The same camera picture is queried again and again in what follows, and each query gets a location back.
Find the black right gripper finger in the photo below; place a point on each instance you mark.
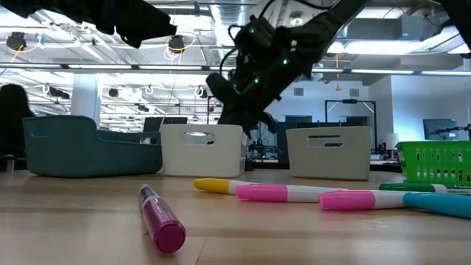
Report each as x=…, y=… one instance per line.
x=270, y=121
x=239, y=117

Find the long magenta cap marker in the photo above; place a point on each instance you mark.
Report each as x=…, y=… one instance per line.
x=162, y=221

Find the thin green marker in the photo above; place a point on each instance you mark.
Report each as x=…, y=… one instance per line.
x=404, y=187

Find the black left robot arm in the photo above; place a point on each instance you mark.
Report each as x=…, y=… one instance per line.
x=73, y=11

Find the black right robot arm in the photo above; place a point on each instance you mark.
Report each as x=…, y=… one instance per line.
x=331, y=22

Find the black background robot arm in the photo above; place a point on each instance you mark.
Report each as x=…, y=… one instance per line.
x=449, y=129

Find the white plastic bin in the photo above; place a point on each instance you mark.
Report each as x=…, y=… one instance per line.
x=202, y=162

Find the long overhead light bar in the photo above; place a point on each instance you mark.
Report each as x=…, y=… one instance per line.
x=99, y=66

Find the pink cap white marker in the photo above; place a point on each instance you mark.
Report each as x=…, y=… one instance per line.
x=346, y=200
x=261, y=193

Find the yellow cap white marker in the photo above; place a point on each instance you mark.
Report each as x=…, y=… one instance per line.
x=213, y=185

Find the grey plastic bin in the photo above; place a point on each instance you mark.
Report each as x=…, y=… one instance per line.
x=331, y=165

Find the white pillar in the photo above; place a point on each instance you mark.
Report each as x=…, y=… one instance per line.
x=85, y=103

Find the teal plastic bin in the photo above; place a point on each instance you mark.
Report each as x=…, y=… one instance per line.
x=73, y=154

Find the person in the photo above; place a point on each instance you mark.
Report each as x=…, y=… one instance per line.
x=14, y=121

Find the green plastic basket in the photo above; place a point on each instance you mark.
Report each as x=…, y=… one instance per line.
x=434, y=162

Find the black monitor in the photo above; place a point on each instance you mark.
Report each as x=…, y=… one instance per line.
x=439, y=129

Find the teal cap white marker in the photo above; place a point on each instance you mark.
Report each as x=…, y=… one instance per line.
x=441, y=204

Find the black overhead camera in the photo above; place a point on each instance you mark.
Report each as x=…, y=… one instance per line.
x=176, y=44
x=16, y=40

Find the black frame stand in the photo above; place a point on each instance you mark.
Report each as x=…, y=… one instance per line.
x=349, y=101

